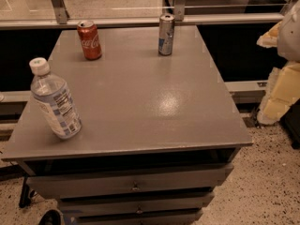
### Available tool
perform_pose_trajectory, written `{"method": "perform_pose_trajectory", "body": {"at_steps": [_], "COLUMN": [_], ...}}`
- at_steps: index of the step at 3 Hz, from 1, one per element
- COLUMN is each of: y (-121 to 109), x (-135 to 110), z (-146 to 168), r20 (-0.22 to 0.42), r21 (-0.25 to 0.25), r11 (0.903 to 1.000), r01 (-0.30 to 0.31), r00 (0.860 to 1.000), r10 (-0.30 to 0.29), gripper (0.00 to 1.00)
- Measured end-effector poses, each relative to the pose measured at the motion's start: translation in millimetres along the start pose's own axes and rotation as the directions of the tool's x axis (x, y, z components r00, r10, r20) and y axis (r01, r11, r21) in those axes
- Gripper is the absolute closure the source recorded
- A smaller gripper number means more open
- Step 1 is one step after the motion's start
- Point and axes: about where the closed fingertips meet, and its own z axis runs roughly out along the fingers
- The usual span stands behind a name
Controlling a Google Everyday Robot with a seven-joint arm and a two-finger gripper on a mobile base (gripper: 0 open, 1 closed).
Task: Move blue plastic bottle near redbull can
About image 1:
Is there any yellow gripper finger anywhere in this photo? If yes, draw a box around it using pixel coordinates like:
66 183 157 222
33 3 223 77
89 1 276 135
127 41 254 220
257 22 281 48
257 62 300 125

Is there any clear plastic water bottle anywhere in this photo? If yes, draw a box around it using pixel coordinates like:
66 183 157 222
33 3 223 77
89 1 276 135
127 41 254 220
29 57 82 140

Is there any silver blue redbull can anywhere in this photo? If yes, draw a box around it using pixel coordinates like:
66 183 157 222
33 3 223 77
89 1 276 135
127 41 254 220
158 13 174 55

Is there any red coca-cola can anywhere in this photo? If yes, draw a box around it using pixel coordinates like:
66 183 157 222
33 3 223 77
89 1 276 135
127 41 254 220
77 21 102 60

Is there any grey drawer cabinet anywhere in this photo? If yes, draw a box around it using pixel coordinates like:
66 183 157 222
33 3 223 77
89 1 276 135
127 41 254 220
0 25 254 225

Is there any middle grey drawer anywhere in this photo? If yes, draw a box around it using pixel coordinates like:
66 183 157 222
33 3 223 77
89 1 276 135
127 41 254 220
59 190 214 217

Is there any grey drawer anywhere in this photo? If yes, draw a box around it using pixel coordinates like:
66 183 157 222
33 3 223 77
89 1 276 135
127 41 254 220
27 163 233 199
72 208 203 225
59 190 214 217

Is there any bottom grey drawer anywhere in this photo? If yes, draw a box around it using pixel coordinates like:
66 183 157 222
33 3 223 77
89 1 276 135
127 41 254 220
72 208 203 225

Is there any top grey drawer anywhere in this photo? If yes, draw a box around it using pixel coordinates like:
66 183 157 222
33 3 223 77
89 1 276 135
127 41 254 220
27 163 233 199

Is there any black shoe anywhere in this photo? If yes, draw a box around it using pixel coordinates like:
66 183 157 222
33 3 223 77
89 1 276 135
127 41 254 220
38 209 62 225

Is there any metal railing frame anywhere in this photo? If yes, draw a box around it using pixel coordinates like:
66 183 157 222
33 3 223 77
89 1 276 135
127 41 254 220
0 0 300 124

